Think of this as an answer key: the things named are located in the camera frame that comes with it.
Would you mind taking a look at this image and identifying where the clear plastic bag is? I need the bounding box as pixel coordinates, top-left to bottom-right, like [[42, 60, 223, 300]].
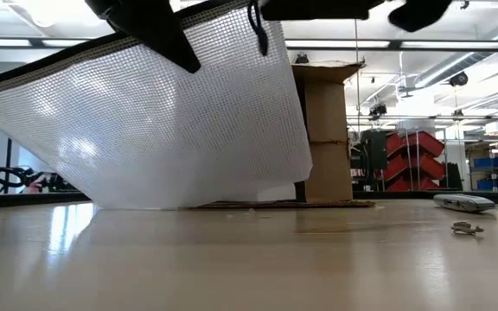
[[0, 0, 315, 212]]

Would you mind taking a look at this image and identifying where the brown ULINE cardboard box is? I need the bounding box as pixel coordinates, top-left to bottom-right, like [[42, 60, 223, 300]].
[[188, 59, 376, 212]]

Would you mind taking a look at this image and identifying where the silver utility knife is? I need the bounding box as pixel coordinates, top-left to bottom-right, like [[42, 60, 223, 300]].
[[431, 193, 497, 214]]

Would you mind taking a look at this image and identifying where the red storage bin rack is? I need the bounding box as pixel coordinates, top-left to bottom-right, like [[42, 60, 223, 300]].
[[380, 130, 448, 193]]

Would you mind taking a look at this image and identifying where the black bent pole stand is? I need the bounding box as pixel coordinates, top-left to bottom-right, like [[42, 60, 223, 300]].
[[4, 137, 13, 194]]

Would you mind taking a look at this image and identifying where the silver ceiling duct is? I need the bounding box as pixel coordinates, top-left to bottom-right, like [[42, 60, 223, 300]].
[[412, 12, 498, 87]]

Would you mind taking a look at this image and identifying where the thin hanging cord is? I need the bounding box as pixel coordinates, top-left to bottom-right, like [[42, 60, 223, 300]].
[[354, 19, 361, 130]]

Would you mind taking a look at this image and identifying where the black ceiling-mounted camera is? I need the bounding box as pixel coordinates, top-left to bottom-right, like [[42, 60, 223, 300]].
[[368, 103, 388, 120], [449, 71, 469, 88]]

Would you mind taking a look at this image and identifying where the black wall panel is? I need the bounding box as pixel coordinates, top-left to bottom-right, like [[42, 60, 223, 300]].
[[350, 130, 389, 171]]

